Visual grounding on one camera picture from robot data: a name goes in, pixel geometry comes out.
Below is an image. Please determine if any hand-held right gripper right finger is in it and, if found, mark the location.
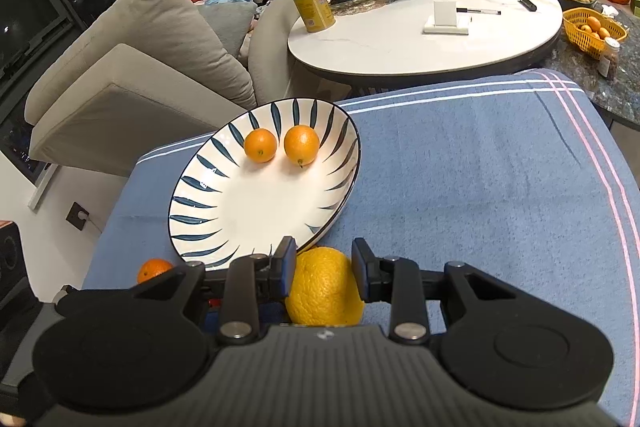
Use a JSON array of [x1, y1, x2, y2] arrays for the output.
[[351, 237, 537, 344]]

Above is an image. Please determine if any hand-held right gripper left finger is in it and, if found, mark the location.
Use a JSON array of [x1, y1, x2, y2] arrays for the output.
[[131, 236, 298, 345]]

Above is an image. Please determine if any large yellow citrus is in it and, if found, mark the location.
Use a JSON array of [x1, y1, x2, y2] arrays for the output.
[[285, 246, 366, 327]]

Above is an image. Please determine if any white plate with blue stripes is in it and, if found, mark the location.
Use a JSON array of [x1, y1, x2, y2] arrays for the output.
[[167, 98, 362, 270]]

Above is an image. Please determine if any orange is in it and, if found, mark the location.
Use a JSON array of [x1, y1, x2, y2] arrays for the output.
[[283, 125, 321, 168], [137, 258, 175, 285], [243, 128, 278, 164]]

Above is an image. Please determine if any blue striped cloth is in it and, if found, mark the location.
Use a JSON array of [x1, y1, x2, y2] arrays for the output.
[[80, 69, 640, 427]]

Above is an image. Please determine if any beige sofa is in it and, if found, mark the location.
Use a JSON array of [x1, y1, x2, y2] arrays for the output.
[[24, 0, 311, 178]]

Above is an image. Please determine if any round white table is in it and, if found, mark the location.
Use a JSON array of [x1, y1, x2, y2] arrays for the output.
[[287, 0, 564, 92]]

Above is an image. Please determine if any grey cushion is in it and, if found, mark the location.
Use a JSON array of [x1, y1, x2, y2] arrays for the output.
[[200, 0, 258, 58]]

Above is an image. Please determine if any yellow can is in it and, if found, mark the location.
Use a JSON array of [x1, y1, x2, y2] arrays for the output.
[[291, 0, 337, 34]]

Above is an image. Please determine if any white card stand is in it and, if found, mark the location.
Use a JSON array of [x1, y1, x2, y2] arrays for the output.
[[423, 0, 472, 36]]

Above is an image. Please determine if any dark speaker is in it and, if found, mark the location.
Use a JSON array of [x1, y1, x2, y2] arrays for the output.
[[0, 219, 36, 303]]

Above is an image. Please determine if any dark marble table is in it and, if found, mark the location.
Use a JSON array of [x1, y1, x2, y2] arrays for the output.
[[542, 0, 640, 130]]

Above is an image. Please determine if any yellow basket with oranges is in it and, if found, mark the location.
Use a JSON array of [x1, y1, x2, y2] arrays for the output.
[[562, 7, 628, 60]]

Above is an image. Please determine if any jar with dark contents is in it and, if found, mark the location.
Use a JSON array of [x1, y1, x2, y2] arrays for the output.
[[597, 38, 621, 80]]

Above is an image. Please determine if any dark wall socket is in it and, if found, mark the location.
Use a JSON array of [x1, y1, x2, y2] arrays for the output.
[[66, 202, 91, 233]]

